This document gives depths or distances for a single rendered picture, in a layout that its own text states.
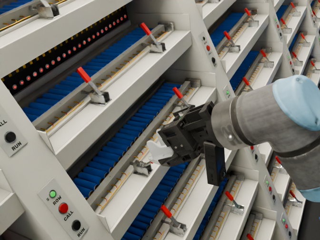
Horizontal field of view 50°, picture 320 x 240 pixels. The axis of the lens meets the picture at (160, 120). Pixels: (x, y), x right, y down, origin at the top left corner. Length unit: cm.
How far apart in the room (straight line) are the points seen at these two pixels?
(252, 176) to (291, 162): 72
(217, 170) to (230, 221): 52
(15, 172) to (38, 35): 25
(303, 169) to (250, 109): 13
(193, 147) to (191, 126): 4
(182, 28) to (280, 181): 83
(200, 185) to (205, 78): 34
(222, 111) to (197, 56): 52
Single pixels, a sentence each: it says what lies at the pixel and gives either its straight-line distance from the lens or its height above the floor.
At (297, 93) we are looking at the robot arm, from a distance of 53.
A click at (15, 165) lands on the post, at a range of 60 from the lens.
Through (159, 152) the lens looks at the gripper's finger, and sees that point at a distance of 72.
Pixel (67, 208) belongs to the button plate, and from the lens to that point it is 65.
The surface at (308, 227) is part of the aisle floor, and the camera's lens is 181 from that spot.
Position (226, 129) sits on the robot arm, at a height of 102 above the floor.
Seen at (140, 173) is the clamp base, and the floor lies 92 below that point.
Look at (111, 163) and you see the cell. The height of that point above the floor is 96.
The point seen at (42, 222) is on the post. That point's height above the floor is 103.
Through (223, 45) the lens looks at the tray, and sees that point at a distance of 136.
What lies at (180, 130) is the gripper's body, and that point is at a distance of 64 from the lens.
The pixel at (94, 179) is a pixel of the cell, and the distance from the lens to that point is 82.
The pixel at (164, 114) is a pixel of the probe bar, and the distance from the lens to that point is 97.
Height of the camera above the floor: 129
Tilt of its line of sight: 21 degrees down
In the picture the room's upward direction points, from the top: 28 degrees counter-clockwise
